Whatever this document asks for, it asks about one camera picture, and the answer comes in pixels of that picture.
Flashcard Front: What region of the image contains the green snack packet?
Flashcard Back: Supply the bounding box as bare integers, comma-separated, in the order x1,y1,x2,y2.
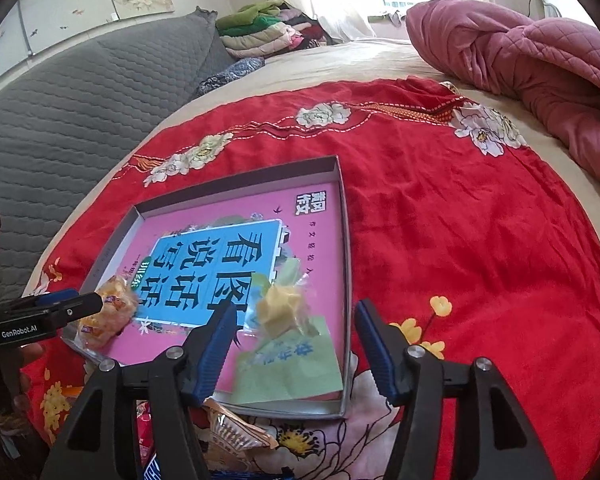
230,312,346,406

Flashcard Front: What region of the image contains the pink quilt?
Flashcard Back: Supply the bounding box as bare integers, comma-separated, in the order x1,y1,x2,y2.
405,0,600,193

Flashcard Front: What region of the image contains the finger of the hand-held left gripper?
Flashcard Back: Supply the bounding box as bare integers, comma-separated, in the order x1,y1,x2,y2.
0,287,80,314
50,292,105,324

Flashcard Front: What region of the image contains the pink book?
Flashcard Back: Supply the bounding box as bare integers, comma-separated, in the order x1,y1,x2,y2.
107,180,351,403

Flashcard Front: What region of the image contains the white curtain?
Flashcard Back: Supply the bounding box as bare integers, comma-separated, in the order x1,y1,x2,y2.
270,0,381,43

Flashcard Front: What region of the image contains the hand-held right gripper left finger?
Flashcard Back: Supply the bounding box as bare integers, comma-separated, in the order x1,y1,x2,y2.
40,302,238,480

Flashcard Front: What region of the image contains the person's left hand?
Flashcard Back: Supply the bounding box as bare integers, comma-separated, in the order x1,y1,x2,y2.
0,344,46,441

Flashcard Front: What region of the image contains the white metal rack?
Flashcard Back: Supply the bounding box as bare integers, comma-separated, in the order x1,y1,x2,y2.
527,0,561,20

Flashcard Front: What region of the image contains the grey quilted headboard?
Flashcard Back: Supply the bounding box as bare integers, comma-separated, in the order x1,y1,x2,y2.
0,7,238,306

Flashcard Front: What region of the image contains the beige bed sheet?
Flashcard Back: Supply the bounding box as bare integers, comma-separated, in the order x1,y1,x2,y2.
22,37,600,301

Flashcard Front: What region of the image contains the red candy packet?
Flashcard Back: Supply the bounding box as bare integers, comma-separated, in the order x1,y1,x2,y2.
136,400,156,461

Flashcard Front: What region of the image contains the brown cake packet orange trim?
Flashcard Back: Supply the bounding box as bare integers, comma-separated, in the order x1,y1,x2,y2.
202,397,281,461

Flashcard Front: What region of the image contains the clear yellow cake packet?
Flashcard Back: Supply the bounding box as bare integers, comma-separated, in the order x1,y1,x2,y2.
245,257,331,346

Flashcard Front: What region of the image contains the grey cardboard tray box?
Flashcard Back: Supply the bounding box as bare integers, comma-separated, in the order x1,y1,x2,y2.
60,155,353,418

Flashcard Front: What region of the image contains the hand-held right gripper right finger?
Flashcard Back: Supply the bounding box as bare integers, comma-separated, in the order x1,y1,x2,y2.
355,299,556,480

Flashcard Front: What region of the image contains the blue cookie packet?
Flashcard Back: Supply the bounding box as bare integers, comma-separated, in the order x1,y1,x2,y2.
142,452,296,480

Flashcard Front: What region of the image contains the pile of folded clothes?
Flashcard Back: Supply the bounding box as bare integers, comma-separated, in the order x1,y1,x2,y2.
215,1,341,61

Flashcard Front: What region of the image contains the dark patterned cloth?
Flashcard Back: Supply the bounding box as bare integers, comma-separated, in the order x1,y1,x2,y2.
196,56,266,96

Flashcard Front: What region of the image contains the small patterned cloth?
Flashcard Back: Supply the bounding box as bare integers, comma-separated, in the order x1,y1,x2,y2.
370,2,412,25

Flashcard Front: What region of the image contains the yellow puffed snack packet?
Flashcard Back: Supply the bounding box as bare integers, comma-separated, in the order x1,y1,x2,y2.
75,275,141,353

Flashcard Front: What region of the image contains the red floral blanket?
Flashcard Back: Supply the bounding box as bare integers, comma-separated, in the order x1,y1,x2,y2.
20,77,600,480

